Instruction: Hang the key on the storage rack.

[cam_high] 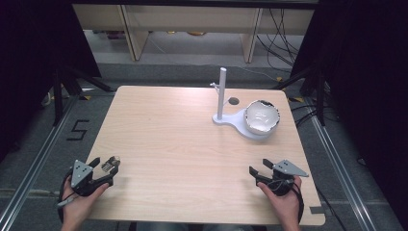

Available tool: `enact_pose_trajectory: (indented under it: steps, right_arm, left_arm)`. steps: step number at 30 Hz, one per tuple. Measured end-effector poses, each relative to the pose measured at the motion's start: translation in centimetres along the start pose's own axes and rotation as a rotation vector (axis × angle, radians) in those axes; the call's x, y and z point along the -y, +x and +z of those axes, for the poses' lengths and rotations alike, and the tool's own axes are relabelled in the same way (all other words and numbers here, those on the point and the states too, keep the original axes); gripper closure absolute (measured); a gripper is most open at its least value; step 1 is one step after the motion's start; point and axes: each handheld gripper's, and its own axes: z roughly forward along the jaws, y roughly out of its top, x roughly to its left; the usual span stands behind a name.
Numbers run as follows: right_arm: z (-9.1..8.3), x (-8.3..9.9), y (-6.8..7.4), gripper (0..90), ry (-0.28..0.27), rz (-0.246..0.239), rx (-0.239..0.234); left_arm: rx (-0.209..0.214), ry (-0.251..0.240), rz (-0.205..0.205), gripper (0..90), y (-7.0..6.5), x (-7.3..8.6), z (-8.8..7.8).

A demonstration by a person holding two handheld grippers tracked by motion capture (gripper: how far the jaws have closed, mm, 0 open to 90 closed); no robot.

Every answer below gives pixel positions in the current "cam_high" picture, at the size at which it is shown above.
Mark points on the aluminium floor rail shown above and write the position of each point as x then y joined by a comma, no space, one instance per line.
340,166
35,160

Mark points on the yellow floor tape piece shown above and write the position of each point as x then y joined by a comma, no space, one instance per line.
296,99
85,97

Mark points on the white shell-shaped bowl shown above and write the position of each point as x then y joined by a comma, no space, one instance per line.
261,117

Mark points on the dark curtain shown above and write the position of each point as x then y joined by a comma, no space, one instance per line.
29,64
369,80

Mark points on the grey tape strip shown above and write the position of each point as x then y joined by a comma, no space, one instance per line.
317,210

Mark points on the small silver metal trinket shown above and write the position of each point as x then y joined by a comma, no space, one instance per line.
110,163

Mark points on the black tripod stand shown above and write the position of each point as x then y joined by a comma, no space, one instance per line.
320,96
58,96

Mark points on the light wooden furniture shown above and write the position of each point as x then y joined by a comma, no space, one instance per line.
192,19

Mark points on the person's left hand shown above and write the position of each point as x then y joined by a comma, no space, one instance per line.
78,205

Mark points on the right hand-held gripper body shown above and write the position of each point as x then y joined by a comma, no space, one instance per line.
284,181

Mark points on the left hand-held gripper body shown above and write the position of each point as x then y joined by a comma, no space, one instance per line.
81,174

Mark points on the person's right hand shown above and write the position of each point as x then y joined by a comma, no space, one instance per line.
285,202

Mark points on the white stand with pole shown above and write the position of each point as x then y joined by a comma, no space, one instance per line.
221,96

